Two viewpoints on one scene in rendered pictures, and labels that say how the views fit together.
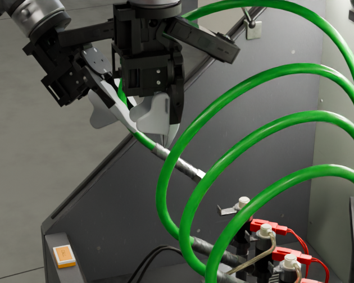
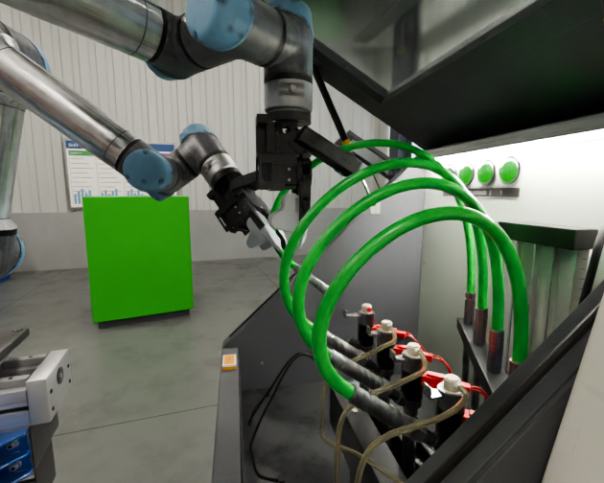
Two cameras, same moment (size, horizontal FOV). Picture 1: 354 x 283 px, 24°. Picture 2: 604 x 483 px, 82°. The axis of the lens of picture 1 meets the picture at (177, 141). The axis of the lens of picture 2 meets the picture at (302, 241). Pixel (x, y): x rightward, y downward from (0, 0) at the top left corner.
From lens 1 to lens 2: 0.64 m
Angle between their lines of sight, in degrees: 19
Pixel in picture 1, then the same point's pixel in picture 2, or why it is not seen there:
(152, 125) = (284, 222)
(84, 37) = (246, 180)
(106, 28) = not seen: hidden behind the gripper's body
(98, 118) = (252, 240)
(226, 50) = (349, 160)
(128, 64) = (262, 158)
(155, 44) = (288, 149)
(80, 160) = not seen: hidden behind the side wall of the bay
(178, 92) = (306, 187)
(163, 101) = (293, 200)
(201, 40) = (327, 148)
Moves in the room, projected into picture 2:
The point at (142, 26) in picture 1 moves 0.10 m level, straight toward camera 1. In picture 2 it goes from (277, 131) to (265, 117)
